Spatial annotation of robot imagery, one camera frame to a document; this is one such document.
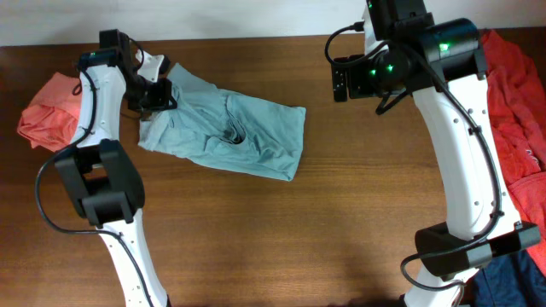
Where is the light blue polo shirt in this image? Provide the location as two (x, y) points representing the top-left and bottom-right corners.
(138, 64), (306, 182)

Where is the crumpled salmon pink shirt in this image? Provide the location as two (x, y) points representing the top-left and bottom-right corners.
(16, 72), (82, 152)

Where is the red-orange shirt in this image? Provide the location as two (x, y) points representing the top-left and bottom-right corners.
(481, 30), (545, 273)

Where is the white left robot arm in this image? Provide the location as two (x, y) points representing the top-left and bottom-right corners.
(55, 48), (171, 306)

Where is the dark navy garment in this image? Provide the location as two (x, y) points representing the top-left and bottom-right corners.
(472, 251), (545, 307)

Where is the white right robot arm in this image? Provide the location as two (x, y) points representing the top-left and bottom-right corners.
(330, 9), (540, 306)

